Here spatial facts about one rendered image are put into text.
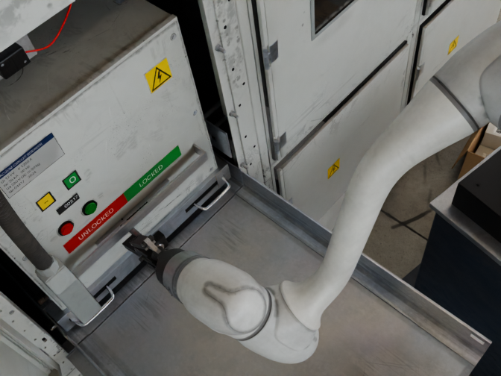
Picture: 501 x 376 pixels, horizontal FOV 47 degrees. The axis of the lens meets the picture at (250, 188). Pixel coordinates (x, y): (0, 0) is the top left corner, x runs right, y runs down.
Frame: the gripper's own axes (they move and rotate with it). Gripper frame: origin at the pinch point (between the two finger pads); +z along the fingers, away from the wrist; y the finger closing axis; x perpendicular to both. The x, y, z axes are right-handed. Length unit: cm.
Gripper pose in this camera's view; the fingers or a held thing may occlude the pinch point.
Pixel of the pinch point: (136, 245)
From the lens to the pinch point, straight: 123.9
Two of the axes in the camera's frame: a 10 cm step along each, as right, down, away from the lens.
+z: -5.8, -1.7, 8.0
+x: 6.7, -6.5, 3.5
